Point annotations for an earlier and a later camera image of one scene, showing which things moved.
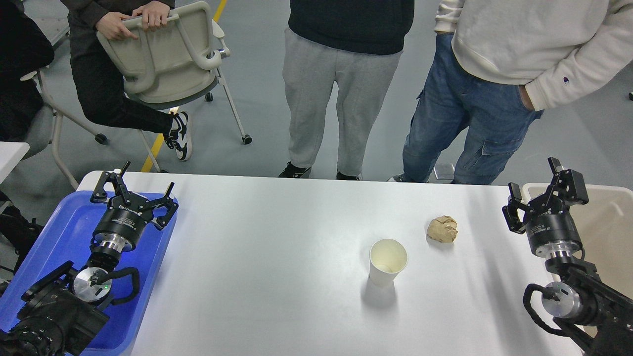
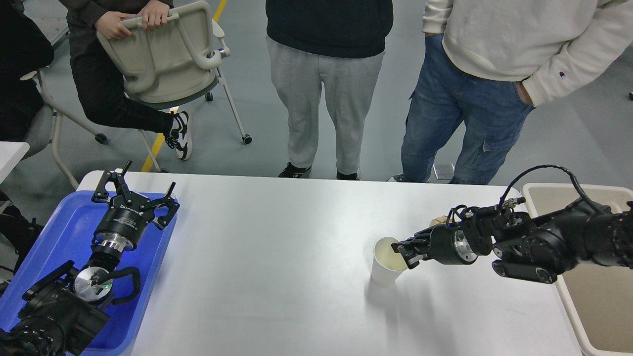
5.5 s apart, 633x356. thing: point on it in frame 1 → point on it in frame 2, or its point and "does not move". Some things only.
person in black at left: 25,47 does not move
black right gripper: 551,230 → 448,245
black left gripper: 126,215 does not move
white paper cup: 387,257 does not move
